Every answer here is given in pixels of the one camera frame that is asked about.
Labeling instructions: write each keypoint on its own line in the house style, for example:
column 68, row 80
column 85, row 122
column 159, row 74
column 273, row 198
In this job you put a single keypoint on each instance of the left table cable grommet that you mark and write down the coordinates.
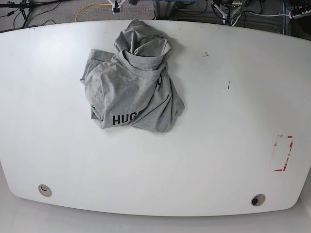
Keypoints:
column 44, row 190

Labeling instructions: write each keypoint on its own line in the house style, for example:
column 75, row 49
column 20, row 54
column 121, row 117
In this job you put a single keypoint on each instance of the right table cable grommet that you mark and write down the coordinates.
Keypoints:
column 258, row 200

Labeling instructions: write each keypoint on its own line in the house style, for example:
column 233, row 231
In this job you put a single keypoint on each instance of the black tripod stand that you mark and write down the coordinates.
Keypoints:
column 26, row 7

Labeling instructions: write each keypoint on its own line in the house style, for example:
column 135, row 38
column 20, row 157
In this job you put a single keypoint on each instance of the grey HUGO T-shirt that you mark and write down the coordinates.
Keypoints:
column 132, row 86

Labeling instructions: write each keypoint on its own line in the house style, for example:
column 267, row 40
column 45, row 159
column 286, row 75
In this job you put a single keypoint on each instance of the red tape rectangle marking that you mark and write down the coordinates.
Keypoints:
column 281, row 152

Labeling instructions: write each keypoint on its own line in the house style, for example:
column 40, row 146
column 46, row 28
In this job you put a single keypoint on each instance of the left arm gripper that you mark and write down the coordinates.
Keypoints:
column 228, row 10

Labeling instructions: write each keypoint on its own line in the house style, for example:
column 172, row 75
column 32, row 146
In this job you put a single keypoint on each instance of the white power strip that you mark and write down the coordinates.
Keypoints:
column 299, row 12

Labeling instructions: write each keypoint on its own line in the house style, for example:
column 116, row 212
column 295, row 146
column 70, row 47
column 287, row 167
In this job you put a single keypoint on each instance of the table cable grommet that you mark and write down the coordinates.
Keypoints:
column 44, row 190
column 258, row 200

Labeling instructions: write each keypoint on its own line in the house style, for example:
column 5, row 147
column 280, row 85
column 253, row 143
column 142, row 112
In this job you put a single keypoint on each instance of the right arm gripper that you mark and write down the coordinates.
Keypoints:
column 116, row 5

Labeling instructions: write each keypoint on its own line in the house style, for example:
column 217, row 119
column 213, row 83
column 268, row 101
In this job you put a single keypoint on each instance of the aluminium frame rail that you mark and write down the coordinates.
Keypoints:
column 163, row 9

